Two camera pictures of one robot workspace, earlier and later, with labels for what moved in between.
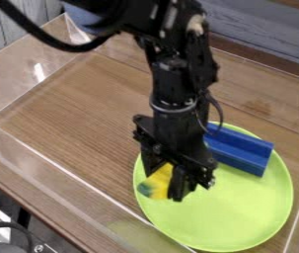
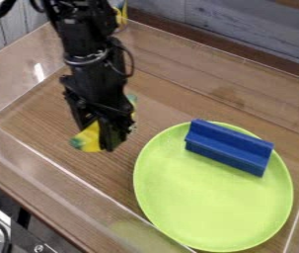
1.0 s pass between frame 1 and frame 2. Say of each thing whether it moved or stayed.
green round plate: stayed
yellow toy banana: moved
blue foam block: stayed
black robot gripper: moved
